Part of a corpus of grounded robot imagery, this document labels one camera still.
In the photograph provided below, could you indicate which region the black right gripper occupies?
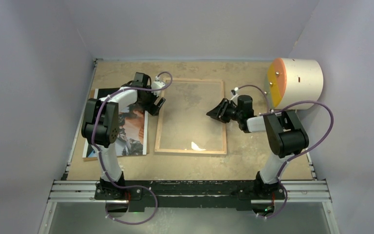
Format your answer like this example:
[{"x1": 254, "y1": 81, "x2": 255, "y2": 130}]
[{"x1": 206, "y1": 98, "x2": 242, "y2": 123}]

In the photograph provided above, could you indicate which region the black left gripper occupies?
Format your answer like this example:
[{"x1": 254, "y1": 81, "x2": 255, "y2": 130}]
[{"x1": 138, "y1": 87, "x2": 165, "y2": 116}]

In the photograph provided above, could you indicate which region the clear acrylic sheet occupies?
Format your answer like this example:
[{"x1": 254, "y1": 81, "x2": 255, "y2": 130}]
[{"x1": 161, "y1": 81, "x2": 223, "y2": 152}]

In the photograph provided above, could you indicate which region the glossy printed photo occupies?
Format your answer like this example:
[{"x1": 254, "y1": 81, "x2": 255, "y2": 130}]
[{"x1": 82, "y1": 88, "x2": 149, "y2": 159}]

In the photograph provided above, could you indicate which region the wooden picture frame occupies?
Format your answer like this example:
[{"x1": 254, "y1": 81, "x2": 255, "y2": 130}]
[{"x1": 154, "y1": 77, "x2": 227, "y2": 156}]

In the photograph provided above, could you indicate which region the brown backing board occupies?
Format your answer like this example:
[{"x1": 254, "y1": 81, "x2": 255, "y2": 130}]
[{"x1": 81, "y1": 87, "x2": 150, "y2": 162}]

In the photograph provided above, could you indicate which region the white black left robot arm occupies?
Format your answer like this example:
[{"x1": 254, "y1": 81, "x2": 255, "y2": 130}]
[{"x1": 81, "y1": 72, "x2": 173, "y2": 199}]

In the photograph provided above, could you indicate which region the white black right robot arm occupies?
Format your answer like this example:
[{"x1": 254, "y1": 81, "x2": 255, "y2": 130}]
[{"x1": 206, "y1": 95, "x2": 309, "y2": 198}]

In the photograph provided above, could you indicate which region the white cylinder orange disc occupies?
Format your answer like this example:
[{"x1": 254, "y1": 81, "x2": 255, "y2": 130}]
[{"x1": 264, "y1": 58, "x2": 324, "y2": 110}]

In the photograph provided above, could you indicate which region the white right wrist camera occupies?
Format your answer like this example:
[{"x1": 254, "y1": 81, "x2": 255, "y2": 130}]
[{"x1": 230, "y1": 87, "x2": 239, "y2": 102}]

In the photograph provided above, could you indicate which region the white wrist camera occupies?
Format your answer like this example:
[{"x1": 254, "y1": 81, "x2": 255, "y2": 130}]
[
  {"x1": 151, "y1": 76, "x2": 166, "y2": 97},
  {"x1": 230, "y1": 87, "x2": 239, "y2": 102}
]

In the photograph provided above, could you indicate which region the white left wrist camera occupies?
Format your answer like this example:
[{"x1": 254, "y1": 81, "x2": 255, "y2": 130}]
[{"x1": 151, "y1": 76, "x2": 166, "y2": 97}]

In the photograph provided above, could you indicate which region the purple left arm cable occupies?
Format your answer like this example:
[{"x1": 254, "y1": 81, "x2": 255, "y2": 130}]
[{"x1": 91, "y1": 71, "x2": 173, "y2": 226}]

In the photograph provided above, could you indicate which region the black aluminium mounting rail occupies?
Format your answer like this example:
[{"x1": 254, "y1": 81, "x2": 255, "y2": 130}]
[{"x1": 48, "y1": 180, "x2": 331, "y2": 212}]

